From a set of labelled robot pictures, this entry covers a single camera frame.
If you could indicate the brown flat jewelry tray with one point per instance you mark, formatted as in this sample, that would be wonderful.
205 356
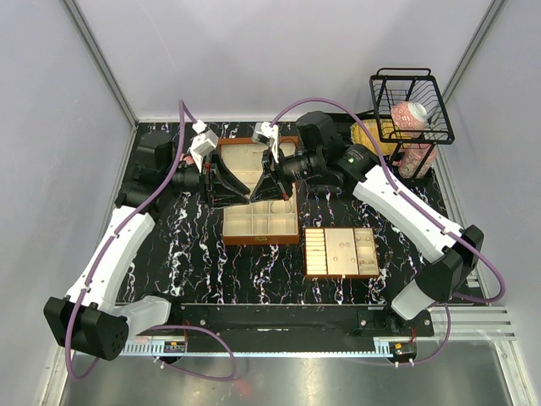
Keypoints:
340 253

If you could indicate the pink patterned bowl in rack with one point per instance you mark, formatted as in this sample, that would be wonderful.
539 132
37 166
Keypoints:
409 115

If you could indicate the red patterned bowl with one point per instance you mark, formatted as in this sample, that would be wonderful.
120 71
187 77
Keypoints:
188 160

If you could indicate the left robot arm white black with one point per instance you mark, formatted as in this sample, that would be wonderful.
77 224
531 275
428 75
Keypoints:
87 318

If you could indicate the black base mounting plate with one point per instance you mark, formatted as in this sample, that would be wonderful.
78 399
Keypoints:
296 328

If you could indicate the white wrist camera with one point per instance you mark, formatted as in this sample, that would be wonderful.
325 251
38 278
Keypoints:
203 143
267 134

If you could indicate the black wire dish rack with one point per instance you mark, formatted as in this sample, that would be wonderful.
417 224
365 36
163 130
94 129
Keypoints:
390 86

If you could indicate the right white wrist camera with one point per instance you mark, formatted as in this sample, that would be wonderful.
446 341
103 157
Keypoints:
267 134

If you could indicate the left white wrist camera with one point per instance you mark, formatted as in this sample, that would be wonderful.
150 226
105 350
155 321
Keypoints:
203 143

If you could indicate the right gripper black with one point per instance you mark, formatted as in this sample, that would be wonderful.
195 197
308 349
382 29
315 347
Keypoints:
267 188

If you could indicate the brown open jewelry box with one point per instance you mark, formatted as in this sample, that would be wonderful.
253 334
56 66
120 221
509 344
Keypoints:
265 222

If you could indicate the pink patterned cup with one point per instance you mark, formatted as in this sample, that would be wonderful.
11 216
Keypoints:
417 160

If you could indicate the black flat drain tray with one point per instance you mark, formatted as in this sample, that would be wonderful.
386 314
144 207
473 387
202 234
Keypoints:
392 142

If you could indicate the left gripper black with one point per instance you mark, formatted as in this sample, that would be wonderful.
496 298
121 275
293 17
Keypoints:
226 175

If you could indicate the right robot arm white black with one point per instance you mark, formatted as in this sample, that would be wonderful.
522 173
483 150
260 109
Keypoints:
325 158

